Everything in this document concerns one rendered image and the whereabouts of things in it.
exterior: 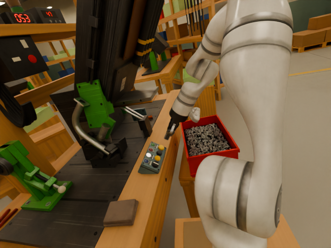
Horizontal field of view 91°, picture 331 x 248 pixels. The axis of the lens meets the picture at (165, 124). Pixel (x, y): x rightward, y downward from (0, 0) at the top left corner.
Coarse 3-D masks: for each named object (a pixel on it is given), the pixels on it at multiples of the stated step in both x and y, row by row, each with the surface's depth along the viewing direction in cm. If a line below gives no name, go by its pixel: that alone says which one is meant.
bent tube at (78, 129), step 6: (78, 102) 70; (84, 102) 73; (78, 108) 71; (72, 114) 73; (78, 114) 73; (72, 120) 74; (78, 120) 75; (78, 126) 75; (78, 132) 75; (84, 132) 76; (84, 138) 75; (90, 138) 75; (96, 144) 75; (102, 144) 76; (102, 150) 75
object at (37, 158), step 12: (0, 120) 66; (0, 132) 66; (12, 132) 70; (24, 132) 74; (0, 144) 65; (24, 144) 74; (36, 156) 78; (48, 168) 83; (12, 180) 73; (24, 192) 77
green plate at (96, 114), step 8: (96, 80) 69; (80, 88) 72; (88, 88) 71; (96, 88) 70; (80, 96) 73; (88, 96) 72; (96, 96) 71; (104, 96) 74; (96, 104) 72; (104, 104) 72; (112, 104) 80; (88, 112) 75; (96, 112) 74; (104, 112) 73; (112, 112) 79; (88, 120) 76; (96, 120) 75; (104, 120) 74
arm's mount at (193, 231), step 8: (184, 224) 50; (192, 224) 50; (200, 224) 49; (184, 232) 48; (192, 232) 48; (200, 232) 47; (184, 240) 46; (192, 240) 46; (200, 240) 45; (208, 240) 45
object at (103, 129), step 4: (104, 124) 72; (108, 124) 73; (100, 128) 72; (104, 128) 70; (108, 128) 71; (100, 132) 72; (104, 132) 72; (100, 136) 72; (104, 136) 73; (100, 140) 73
